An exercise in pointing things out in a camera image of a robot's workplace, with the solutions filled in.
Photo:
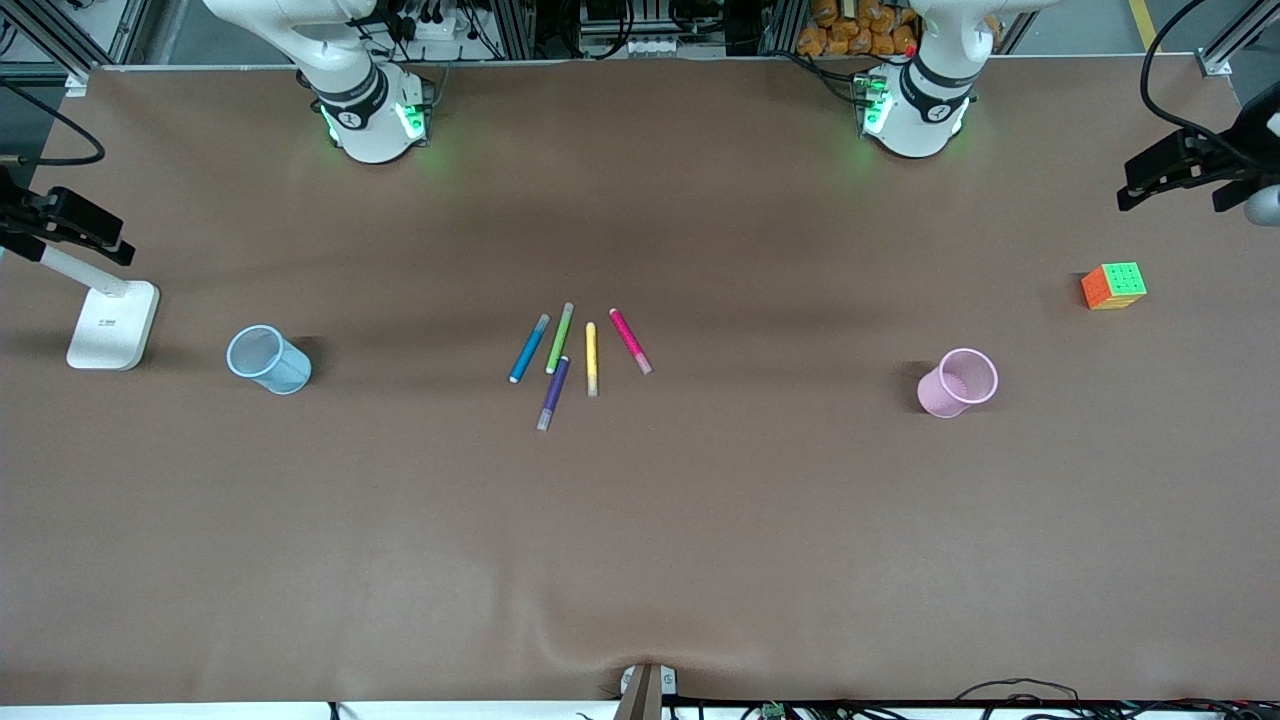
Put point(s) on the green marker pen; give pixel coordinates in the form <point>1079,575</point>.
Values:
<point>560,338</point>

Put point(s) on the translucent pink plastic cup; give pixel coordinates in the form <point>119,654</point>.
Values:
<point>940,395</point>

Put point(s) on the white terminal strip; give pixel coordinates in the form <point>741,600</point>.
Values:
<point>640,46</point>

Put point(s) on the aluminium frame profile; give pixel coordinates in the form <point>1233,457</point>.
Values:
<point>45,30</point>
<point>1240,33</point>

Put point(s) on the translucent blue plastic cup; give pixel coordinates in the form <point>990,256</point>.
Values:
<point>285,375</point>

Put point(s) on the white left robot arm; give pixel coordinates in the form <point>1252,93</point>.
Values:
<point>915,115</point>

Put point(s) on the blue marker pen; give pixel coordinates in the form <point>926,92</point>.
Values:
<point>528,350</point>

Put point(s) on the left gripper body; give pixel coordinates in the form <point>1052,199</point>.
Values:
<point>1262,133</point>

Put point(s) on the grey table clamp bracket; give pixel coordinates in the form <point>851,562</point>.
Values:
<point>645,690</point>

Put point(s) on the purple marker pen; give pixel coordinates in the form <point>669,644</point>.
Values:
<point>553,393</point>

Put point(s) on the orange snack bag pile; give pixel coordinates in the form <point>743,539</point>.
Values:
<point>850,30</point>

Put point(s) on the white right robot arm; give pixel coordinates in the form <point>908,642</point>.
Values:
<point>365,120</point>

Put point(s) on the white power strip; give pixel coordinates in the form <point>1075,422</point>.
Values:
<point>440,25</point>

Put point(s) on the yellow marker pen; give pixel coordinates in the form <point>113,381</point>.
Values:
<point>591,355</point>

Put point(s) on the pink marker pen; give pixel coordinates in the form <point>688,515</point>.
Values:
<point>628,338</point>

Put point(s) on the multicoloured puzzle cube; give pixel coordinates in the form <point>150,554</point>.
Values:
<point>1112,288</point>

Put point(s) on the brown table cover mat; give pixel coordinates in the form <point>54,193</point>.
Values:
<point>640,550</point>

